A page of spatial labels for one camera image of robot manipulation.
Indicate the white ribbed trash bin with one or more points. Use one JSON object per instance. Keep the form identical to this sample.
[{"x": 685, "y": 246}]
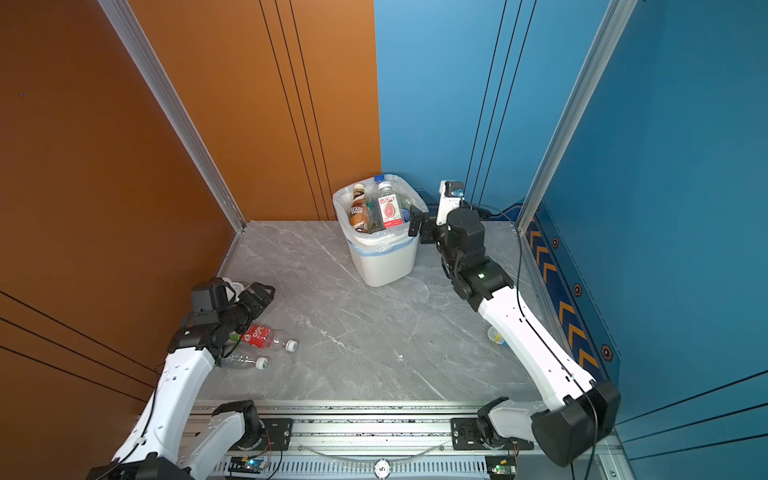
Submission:
[{"x": 382, "y": 269}]

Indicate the aluminium frame post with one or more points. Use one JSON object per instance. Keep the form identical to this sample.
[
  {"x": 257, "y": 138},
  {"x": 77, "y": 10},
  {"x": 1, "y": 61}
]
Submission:
[
  {"x": 610, "y": 30},
  {"x": 127, "y": 26}
]

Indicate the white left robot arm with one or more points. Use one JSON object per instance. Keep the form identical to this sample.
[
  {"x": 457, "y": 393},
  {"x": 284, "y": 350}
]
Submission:
[{"x": 152, "y": 449}]

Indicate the blue handheld microphone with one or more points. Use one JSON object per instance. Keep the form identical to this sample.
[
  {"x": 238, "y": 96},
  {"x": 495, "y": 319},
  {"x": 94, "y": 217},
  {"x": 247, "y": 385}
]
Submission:
[{"x": 495, "y": 336}]

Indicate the pink white label bottle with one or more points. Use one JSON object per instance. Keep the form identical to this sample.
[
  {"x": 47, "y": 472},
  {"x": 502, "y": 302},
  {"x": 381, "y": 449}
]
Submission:
[{"x": 389, "y": 205}]

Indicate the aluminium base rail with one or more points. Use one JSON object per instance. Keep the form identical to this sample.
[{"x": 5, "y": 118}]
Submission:
[{"x": 399, "y": 440}]

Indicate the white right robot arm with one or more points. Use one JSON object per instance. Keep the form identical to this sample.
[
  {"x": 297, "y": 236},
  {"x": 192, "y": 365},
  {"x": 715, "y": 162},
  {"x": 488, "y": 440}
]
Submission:
[{"x": 578, "y": 411}]

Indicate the brown coffee drink bottle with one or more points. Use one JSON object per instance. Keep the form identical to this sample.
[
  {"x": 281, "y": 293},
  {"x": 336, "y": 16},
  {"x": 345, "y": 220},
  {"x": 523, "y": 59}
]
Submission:
[{"x": 359, "y": 214}]

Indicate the aluminium frame post right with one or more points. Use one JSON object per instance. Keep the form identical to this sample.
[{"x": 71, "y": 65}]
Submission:
[{"x": 610, "y": 30}]

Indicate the aluminium frame post left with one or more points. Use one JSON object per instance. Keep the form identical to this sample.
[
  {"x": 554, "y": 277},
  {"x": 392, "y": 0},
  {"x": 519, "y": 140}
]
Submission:
[{"x": 127, "y": 26}]

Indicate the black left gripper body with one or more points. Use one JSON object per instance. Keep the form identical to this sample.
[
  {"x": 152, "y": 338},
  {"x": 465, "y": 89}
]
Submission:
[{"x": 237, "y": 319}]

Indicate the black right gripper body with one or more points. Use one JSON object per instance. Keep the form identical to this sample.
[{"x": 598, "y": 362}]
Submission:
[{"x": 441, "y": 238}]

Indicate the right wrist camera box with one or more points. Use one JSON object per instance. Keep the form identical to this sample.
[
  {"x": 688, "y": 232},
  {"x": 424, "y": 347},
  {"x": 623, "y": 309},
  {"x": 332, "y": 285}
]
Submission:
[{"x": 451, "y": 198}]

